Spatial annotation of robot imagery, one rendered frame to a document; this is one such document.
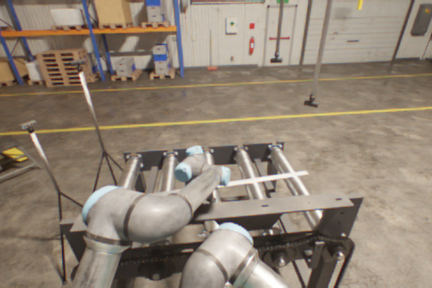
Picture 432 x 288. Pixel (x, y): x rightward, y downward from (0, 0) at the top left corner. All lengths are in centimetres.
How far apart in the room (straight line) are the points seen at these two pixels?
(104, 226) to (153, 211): 12
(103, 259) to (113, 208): 12
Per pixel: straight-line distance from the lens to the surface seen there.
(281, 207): 107
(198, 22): 977
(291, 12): 1044
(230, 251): 69
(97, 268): 66
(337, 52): 1150
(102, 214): 64
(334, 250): 136
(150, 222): 58
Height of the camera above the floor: 190
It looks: 29 degrees down
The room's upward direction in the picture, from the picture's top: 1 degrees counter-clockwise
